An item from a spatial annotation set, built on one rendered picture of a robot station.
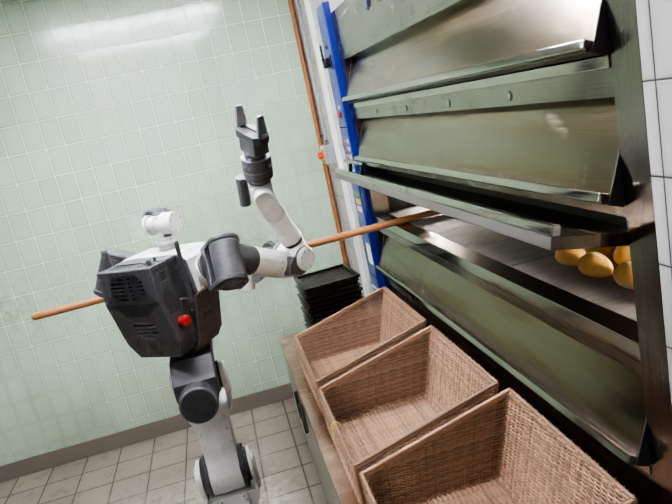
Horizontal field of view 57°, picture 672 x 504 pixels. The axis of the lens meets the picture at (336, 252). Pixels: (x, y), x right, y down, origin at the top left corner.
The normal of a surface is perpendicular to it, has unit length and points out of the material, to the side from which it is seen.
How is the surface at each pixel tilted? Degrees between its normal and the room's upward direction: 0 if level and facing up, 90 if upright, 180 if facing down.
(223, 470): 70
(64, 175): 90
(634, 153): 90
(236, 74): 90
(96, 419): 90
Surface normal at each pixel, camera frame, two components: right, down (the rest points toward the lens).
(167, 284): 0.90, -0.09
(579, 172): -0.97, -0.10
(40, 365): 0.21, 0.18
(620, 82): -0.96, 0.25
